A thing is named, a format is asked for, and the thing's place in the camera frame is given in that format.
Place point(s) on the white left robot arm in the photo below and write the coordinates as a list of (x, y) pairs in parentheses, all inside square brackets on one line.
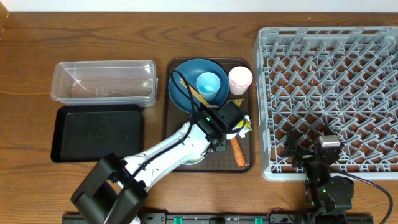
[(116, 189)]

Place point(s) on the brown serving tray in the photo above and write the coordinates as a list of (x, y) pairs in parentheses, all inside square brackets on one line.
[(214, 162)]

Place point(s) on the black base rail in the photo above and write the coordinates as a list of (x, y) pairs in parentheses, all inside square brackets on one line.
[(162, 218)]

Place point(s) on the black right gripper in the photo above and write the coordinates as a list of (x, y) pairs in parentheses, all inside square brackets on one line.
[(303, 156)]

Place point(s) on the light blue plastic cup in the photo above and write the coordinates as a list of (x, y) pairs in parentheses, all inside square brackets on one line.
[(208, 85)]

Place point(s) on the yellow green snack wrapper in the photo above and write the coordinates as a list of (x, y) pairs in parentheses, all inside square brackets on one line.
[(246, 123)]

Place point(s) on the pink plastic cup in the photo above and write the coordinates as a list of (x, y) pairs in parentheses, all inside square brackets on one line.
[(240, 78)]

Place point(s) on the black tray bin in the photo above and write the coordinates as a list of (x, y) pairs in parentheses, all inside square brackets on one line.
[(90, 132)]

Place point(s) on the white tissue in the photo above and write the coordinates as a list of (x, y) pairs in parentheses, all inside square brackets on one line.
[(236, 131)]

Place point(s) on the light blue bowl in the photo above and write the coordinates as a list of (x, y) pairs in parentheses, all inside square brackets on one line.
[(193, 161)]

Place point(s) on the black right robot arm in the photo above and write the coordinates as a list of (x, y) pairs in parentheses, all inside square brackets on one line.
[(330, 196)]

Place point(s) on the orange carrot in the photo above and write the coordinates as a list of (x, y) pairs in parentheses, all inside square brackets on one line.
[(238, 152)]

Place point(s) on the wooden chopstick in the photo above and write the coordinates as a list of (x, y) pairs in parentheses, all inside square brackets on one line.
[(193, 92), (196, 91)]

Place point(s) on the dark blue plate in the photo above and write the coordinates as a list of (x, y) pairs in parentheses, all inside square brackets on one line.
[(191, 70)]

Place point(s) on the grey plastic dishwasher rack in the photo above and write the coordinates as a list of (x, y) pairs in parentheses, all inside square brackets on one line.
[(343, 78)]

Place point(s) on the clear plastic bin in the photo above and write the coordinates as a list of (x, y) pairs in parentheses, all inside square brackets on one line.
[(105, 83)]

